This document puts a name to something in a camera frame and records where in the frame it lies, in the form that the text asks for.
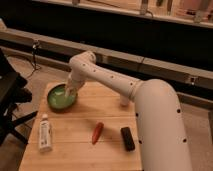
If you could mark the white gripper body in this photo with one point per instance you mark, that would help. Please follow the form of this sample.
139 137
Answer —
72 86

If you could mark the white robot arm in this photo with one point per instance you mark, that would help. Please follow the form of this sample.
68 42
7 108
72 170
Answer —
160 126

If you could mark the green ceramic bowl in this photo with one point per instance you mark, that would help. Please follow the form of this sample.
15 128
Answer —
60 105

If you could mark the white squeeze bottle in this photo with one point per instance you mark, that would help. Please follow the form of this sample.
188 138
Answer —
45 134

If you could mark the white paper cup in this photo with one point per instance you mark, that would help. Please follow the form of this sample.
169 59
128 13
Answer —
124 101

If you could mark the black chair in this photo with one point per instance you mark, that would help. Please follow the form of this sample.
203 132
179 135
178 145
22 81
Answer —
12 91

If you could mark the black rectangular block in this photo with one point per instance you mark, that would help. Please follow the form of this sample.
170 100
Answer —
127 138

